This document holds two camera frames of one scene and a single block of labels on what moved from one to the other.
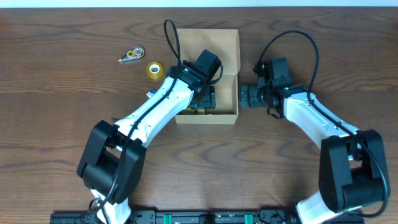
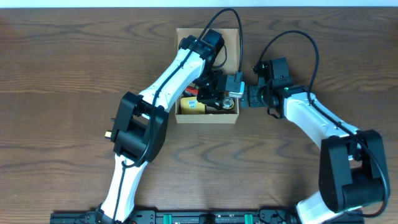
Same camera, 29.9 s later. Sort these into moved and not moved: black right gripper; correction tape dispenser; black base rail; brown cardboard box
Moved: correction tape dispenser
Not moved: black base rail; black right gripper; brown cardboard box
